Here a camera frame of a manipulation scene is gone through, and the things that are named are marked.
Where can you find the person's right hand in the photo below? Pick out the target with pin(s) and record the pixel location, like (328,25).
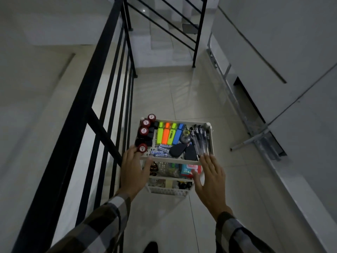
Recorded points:
(212,187)

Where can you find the person's left hand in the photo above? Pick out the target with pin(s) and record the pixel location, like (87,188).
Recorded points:
(133,176)

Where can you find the person's right thumb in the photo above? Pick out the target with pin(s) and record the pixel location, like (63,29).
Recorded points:
(196,180)

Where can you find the person's left thumb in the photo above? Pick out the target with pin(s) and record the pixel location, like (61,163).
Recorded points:
(148,166)

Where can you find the person's right little finger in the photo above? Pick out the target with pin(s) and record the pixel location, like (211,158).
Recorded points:
(223,173)

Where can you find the person's right middle finger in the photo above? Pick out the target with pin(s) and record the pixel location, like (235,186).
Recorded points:
(210,161)

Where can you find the white tiered storage cart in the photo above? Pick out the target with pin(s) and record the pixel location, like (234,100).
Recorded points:
(173,160)

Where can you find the person's left forearm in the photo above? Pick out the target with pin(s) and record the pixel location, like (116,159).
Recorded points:
(100,229)

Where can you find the person's right forearm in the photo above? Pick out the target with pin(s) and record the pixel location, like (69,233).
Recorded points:
(237,237)

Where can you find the red cardboard box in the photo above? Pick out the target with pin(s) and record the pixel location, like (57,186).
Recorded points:
(187,171)

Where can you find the black gel pen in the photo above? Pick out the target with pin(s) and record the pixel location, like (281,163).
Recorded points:
(202,139)
(194,140)
(206,142)
(209,143)
(198,139)

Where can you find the red-capped black ink bottle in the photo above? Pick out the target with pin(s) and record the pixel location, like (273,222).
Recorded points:
(145,123)
(143,131)
(151,118)
(142,148)

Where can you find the clear plastic packet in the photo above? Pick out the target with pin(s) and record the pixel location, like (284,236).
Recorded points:
(168,169)

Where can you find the green highlighter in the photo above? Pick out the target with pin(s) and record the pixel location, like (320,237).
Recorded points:
(160,134)

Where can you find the clear tape dispenser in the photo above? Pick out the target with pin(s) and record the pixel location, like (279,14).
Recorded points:
(185,137)

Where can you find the orange highlighter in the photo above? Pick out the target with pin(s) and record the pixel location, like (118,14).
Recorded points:
(165,135)

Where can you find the yellow highlighter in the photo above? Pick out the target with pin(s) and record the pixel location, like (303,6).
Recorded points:
(171,135)

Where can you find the blue highlighter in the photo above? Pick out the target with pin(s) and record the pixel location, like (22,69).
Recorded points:
(178,134)

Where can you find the person's black shoe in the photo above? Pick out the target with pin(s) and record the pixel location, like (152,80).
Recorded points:
(150,247)

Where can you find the black metal landing railing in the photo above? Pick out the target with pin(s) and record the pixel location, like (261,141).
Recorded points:
(79,110)

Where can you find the white tiled staircase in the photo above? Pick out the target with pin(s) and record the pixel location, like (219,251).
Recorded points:
(158,50)

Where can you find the black metal stair railing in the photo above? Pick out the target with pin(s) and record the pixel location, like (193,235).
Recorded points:
(200,31)

